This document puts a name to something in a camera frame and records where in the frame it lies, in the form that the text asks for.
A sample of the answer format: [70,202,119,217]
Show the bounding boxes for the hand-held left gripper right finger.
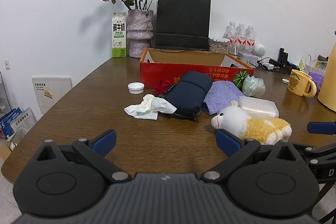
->
[202,128,300,184]

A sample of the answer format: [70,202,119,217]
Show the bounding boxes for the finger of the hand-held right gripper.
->
[291,143,336,161]
[307,121,336,135]

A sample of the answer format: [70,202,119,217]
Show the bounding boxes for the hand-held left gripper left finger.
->
[35,129,132,183]

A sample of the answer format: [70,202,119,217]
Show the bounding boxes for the white yellow plush sheep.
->
[211,100,292,145]

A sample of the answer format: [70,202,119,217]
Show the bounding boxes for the purple knitted cloth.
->
[203,81,246,115]

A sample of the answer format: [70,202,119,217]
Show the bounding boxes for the translucent plastic container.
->
[238,96,279,119]

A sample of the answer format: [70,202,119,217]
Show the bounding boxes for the black braided cable coil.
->
[161,108,203,123]

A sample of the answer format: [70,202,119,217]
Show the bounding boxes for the white tissue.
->
[124,94,177,120]

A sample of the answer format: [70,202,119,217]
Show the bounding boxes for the white ribbed bottle cap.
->
[128,82,145,94]

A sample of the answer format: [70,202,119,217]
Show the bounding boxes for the bubble wrap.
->
[242,75,266,98]

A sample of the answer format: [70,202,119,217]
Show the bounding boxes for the dark blue pouch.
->
[161,71,213,119]

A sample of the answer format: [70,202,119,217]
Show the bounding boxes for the red artificial rose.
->
[154,79,175,98]

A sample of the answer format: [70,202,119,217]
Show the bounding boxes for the red cardboard box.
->
[140,48,255,88]

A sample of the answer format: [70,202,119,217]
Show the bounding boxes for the brown wooden desktop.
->
[1,56,336,224]

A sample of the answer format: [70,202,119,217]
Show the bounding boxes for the yellow kettle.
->
[317,42,336,111]

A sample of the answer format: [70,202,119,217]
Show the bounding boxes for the purple bag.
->
[308,71,326,90]

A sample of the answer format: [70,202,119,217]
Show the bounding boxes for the yellow bear mug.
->
[287,70,317,97]

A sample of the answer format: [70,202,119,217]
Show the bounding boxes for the black charger dock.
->
[277,48,288,67]

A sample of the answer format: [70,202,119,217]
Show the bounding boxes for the white tin box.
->
[241,53,259,67]

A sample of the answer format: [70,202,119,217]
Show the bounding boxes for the stack of blue leaflets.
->
[0,107,37,140]

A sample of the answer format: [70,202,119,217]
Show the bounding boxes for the clear glass cup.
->
[228,43,246,57]

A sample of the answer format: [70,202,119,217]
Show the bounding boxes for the clear container of nuts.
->
[209,37,228,54]

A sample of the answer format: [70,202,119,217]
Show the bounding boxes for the white round speaker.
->
[253,43,267,56]

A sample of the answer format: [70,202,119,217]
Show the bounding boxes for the green white milk carton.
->
[112,12,127,58]

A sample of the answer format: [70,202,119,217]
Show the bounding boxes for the red label water bottle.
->
[224,21,238,46]
[236,23,247,46]
[245,25,256,47]

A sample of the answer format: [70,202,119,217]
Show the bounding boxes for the purple marbled vase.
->
[126,9,154,59]

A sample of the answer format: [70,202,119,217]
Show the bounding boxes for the black paper bag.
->
[155,0,212,52]

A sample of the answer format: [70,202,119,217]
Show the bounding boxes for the black power cables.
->
[259,57,292,73]

